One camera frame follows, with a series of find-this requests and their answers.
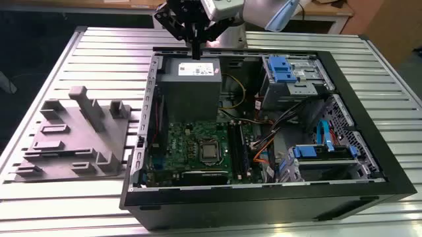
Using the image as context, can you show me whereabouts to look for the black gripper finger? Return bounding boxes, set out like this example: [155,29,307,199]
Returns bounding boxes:
[196,19,230,61]
[154,4,198,61]

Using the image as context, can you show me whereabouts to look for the grey power supply unit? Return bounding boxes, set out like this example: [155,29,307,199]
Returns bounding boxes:
[155,57,222,123]

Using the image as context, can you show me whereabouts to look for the silver metal drive cage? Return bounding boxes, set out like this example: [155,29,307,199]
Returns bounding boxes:
[260,55,334,112]

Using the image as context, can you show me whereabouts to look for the wooden top desk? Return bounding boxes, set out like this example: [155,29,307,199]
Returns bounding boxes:
[108,0,357,35]

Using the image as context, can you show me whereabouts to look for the CPU socket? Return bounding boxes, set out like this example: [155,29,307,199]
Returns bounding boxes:
[196,137,223,166]

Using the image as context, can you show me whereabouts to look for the green motherboard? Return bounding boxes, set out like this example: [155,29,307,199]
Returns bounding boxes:
[141,120,264,186]

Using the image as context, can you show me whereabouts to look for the silver CPU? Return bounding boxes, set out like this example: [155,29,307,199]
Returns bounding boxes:
[200,144,220,158]

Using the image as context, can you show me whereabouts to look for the metal socket cover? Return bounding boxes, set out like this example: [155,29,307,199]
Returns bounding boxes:
[198,141,222,163]

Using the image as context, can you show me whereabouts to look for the grey parts rack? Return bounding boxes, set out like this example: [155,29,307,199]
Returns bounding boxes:
[3,85,132,184]

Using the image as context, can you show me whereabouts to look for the brown wooden cabinet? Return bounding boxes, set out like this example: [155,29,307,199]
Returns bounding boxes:
[340,0,422,69]

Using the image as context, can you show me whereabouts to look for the grey stand foot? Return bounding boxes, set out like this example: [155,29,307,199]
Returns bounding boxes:
[0,71,17,94]

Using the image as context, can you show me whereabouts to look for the hard disk in blue carrier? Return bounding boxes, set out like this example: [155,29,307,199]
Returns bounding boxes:
[288,144,359,163]

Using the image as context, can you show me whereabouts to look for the black graphics card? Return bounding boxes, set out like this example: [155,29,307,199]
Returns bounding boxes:
[180,169,228,186]

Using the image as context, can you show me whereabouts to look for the metal disk bay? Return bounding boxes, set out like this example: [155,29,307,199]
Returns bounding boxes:
[286,145,379,183]

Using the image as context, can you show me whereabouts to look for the black PC case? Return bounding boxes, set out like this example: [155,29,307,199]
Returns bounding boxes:
[119,46,418,232]

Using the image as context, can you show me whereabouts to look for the blue plastic drive bracket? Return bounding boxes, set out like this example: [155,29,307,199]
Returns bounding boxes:
[268,56,299,83]

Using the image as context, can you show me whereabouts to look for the yellow black power wires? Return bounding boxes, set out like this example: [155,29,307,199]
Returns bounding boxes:
[219,74,247,110]

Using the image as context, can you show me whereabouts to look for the multicolour power wire bundle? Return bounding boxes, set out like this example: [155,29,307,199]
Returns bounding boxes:
[216,108,276,125]

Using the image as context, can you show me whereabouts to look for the orange red yellow wires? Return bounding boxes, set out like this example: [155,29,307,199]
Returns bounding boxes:
[252,142,276,164]

